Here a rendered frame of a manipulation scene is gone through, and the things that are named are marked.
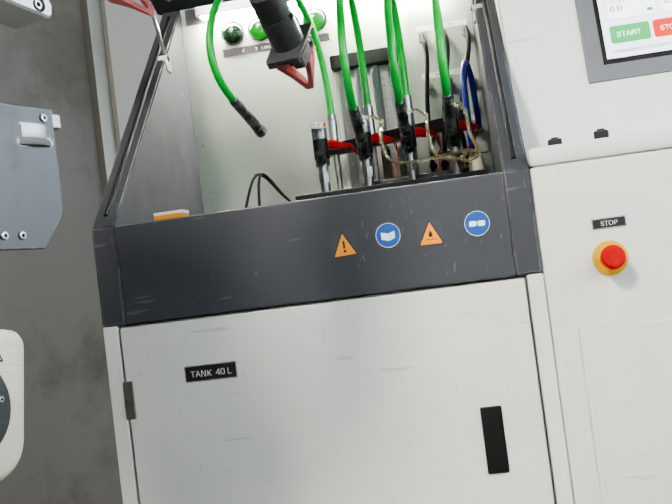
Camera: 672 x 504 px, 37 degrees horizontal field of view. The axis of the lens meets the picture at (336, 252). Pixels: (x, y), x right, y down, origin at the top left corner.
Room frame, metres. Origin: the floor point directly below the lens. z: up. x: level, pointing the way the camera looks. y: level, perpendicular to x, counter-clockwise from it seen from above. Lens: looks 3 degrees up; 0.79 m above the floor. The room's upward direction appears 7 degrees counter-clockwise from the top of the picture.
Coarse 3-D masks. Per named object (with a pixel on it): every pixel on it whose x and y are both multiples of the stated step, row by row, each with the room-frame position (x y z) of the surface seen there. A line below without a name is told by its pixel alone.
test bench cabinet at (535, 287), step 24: (432, 288) 1.54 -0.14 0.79; (528, 288) 1.51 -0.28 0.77; (240, 312) 1.59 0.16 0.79; (120, 336) 1.61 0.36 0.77; (120, 360) 1.60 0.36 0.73; (552, 360) 1.50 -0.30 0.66; (120, 384) 1.60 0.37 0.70; (552, 384) 1.50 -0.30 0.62; (120, 408) 1.60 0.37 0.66; (552, 408) 1.50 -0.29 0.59; (120, 432) 1.60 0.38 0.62; (552, 432) 1.50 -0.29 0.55; (120, 456) 1.60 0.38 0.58; (552, 456) 1.50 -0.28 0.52; (120, 480) 1.60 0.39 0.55; (552, 480) 1.52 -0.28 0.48
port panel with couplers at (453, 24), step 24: (432, 24) 2.05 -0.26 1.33; (456, 24) 2.04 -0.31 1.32; (432, 48) 2.05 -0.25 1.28; (456, 48) 2.04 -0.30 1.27; (432, 72) 2.05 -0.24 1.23; (456, 72) 2.04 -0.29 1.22; (432, 96) 2.05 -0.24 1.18; (456, 96) 2.05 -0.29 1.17; (480, 96) 2.04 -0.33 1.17; (480, 144) 2.04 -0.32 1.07
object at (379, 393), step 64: (192, 320) 1.58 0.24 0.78; (256, 320) 1.57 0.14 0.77; (320, 320) 1.55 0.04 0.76; (384, 320) 1.54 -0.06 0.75; (448, 320) 1.52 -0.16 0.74; (512, 320) 1.51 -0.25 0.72; (128, 384) 1.59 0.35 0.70; (192, 384) 1.58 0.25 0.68; (256, 384) 1.57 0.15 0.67; (320, 384) 1.55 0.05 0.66; (384, 384) 1.54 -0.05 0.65; (448, 384) 1.52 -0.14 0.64; (512, 384) 1.51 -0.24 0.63; (192, 448) 1.58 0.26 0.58; (256, 448) 1.57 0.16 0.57; (320, 448) 1.55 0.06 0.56; (384, 448) 1.54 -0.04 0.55; (448, 448) 1.53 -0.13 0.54; (512, 448) 1.51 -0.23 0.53
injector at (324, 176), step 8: (312, 136) 1.80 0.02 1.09; (320, 136) 1.79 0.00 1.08; (320, 144) 1.79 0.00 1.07; (320, 152) 1.78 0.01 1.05; (328, 152) 1.80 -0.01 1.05; (320, 160) 1.78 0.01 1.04; (328, 160) 1.80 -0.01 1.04; (320, 168) 1.80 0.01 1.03; (320, 176) 1.80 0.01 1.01; (328, 176) 1.80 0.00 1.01; (328, 184) 1.80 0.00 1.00
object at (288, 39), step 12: (276, 24) 1.65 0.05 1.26; (288, 24) 1.65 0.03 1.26; (276, 36) 1.66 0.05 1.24; (288, 36) 1.66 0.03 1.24; (300, 36) 1.68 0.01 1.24; (276, 48) 1.68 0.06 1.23; (288, 48) 1.68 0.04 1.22; (300, 48) 1.67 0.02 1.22; (276, 60) 1.68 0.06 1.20; (288, 60) 1.67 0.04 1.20; (300, 60) 1.67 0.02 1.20
